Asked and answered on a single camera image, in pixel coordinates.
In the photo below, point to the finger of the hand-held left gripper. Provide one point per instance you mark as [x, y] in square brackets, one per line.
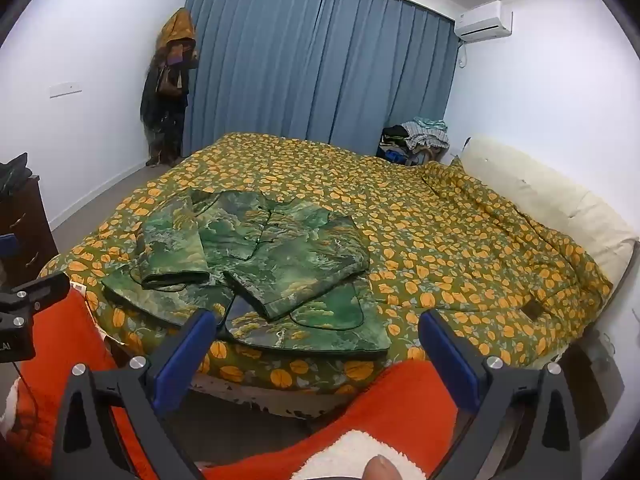
[45, 287]

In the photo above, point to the dark wooden dresser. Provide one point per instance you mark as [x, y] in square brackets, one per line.
[25, 230]

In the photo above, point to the blue pleated curtain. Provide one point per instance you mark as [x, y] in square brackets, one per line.
[300, 60]

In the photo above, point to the person's right hand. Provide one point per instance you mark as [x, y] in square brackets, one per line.
[380, 469]

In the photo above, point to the orange fleece garment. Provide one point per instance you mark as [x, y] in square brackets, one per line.
[65, 340]

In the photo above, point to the dark hanging coat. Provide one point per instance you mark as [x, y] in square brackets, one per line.
[162, 125]

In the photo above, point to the mustard hooded hanging jacket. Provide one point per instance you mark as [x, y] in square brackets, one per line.
[179, 27]

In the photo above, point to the green orange leaf print blanket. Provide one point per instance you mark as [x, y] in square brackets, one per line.
[450, 240]

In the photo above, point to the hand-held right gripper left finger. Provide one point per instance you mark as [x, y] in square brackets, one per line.
[182, 360]

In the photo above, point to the white air conditioner pipe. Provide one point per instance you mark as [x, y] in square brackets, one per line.
[462, 55]

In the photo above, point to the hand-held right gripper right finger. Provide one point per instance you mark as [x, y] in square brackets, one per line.
[450, 360]

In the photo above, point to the white wall air conditioner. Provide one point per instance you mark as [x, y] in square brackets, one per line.
[482, 20]

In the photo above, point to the brown hanging handbag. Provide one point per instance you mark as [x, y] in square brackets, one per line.
[169, 82]

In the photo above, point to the cream upholstered bed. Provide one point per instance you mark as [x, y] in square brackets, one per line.
[550, 195]

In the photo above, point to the green landscape print jacket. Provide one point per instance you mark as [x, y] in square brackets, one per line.
[280, 260]

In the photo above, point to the dark bedside cabinet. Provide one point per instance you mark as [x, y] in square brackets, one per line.
[595, 380]

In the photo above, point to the pile of assorted clothes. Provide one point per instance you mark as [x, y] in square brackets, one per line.
[425, 132]

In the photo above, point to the dark cloth on dresser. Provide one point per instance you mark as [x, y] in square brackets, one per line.
[12, 175]

